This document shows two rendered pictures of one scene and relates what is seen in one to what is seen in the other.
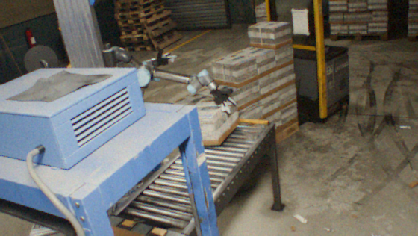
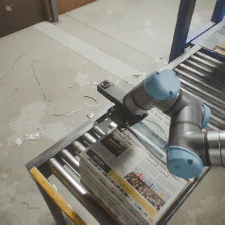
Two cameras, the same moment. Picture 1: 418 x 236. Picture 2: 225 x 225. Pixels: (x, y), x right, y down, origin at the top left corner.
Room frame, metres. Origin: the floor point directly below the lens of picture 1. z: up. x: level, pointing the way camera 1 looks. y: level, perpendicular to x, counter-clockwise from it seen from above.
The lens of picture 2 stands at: (3.17, -0.02, 1.66)
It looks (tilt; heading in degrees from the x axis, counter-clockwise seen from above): 47 degrees down; 193
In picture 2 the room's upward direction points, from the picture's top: straight up
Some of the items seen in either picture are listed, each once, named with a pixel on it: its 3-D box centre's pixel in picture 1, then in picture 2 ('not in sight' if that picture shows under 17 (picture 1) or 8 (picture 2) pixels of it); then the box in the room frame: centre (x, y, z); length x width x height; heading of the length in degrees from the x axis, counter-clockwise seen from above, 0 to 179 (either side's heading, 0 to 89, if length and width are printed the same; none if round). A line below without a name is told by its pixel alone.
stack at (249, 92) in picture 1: (231, 122); not in sight; (3.75, -0.21, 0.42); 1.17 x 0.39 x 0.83; 127
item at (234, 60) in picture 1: (233, 59); not in sight; (3.83, -0.32, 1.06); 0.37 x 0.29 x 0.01; 37
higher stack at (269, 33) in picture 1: (274, 80); not in sight; (4.18, -0.79, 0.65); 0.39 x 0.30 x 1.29; 37
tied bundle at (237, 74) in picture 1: (234, 70); not in sight; (3.83, -0.32, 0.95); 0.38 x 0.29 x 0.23; 37
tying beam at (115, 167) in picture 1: (62, 142); not in sight; (1.46, 0.63, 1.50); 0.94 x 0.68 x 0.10; 58
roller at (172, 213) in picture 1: (162, 211); (222, 73); (1.88, 0.37, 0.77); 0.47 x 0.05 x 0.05; 58
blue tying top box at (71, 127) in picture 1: (51, 109); not in sight; (1.46, 0.63, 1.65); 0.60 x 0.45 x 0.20; 58
